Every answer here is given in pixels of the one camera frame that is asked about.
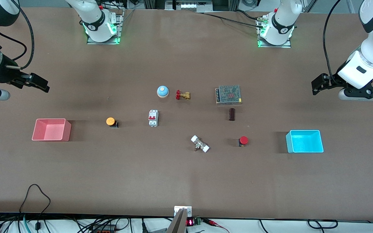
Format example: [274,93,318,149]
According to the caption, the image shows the red clip lead cable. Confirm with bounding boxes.
[202,218,230,233]

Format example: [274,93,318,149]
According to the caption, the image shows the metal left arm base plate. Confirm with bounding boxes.
[258,19,291,48]

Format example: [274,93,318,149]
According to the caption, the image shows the metal valve white ends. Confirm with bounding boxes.
[191,135,210,153]

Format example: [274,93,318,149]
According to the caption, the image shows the white background device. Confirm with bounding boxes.
[165,0,213,13]

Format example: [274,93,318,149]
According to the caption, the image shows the black coiled cable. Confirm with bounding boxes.
[307,219,338,229]

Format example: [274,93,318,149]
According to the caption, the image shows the black cable across table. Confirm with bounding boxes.
[203,10,266,29]

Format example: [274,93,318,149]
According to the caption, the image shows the cyan plastic box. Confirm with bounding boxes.
[286,130,324,153]

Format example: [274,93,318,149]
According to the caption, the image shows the metal mesh power supply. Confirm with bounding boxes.
[215,85,243,106]

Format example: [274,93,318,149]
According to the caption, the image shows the green cable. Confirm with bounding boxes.
[22,214,32,233]

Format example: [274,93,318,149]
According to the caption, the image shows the white circuit breaker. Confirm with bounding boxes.
[148,110,159,127]

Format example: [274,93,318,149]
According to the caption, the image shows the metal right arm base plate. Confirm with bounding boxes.
[87,10,124,45]

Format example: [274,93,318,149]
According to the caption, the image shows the white mounting plate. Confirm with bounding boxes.
[174,206,192,217]

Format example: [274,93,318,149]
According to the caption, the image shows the black power strip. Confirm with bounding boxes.
[89,224,117,233]

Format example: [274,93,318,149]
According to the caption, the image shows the pink plastic box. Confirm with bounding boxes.
[32,118,72,142]

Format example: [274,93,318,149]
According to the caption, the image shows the grey camera mount beam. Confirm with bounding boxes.
[166,208,187,233]

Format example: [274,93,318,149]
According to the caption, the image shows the black looped cable with ferrite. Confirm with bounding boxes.
[19,184,51,231]

